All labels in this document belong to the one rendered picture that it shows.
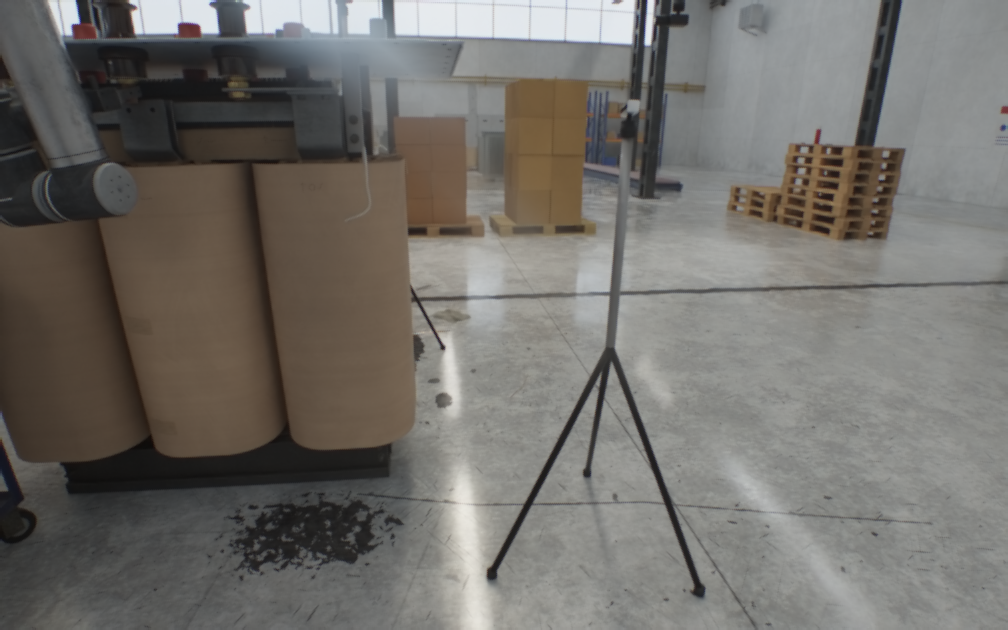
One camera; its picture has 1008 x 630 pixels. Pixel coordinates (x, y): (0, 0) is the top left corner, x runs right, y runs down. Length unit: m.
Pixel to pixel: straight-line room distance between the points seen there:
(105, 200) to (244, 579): 1.04
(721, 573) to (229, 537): 1.45
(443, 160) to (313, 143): 4.66
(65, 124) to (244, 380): 0.84
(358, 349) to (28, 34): 0.98
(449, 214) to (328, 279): 4.71
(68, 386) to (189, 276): 0.52
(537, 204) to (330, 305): 4.82
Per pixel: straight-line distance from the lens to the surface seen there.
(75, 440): 2.00
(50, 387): 1.94
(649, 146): 10.66
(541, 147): 6.10
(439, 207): 6.13
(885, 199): 8.10
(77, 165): 1.25
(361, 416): 1.66
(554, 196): 6.19
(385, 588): 1.56
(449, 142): 6.09
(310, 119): 1.49
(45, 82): 1.25
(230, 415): 1.75
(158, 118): 1.61
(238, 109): 1.59
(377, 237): 1.48
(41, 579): 1.98
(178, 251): 1.60
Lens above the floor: 1.15
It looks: 20 degrees down
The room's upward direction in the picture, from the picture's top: 1 degrees clockwise
